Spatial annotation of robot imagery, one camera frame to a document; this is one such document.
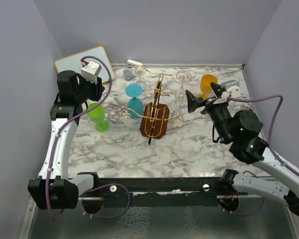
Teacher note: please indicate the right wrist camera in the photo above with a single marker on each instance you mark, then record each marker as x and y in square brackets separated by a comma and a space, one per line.
[230, 89]

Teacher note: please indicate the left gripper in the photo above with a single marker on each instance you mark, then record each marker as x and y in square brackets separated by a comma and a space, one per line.
[97, 87]

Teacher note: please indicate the small whiteboard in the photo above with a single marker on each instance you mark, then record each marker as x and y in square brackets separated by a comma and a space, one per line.
[76, 61]

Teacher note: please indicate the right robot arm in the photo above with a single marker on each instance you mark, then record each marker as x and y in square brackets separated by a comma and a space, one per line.
[241, 131]

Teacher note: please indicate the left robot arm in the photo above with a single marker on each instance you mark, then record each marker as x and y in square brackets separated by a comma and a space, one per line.
[53, 189]

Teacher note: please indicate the clear wine glass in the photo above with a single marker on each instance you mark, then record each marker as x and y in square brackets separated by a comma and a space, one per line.
[183, 76]
[180, 99]
[139, 72]

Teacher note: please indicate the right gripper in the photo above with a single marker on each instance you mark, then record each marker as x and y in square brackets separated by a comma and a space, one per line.
[194, 102]

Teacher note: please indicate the gold wire wine glass rack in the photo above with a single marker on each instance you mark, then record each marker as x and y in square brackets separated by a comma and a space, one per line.
[156, 115]

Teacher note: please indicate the green plastic goblet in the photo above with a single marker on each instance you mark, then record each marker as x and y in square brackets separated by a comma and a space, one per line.
[97, 116]

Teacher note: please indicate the orange plastic goblet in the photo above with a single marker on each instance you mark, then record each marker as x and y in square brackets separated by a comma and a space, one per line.
[205, 87]

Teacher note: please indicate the white eraser block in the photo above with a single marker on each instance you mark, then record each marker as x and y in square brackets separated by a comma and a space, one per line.
[132, 63]

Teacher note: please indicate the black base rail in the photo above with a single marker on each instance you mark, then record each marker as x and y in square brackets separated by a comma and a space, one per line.
[157, 192]

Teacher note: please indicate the blue plastic goblet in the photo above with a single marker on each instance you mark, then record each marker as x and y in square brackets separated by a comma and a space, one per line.
[135, 105]

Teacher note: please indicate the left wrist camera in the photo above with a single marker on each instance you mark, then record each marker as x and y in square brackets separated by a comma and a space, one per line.
[91, 71]

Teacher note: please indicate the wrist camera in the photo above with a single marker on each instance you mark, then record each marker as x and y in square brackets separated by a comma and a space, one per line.
[91, 71]
[230, 89]

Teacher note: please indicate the small blue cup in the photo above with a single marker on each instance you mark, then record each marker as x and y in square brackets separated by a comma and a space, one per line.
[128, 74]

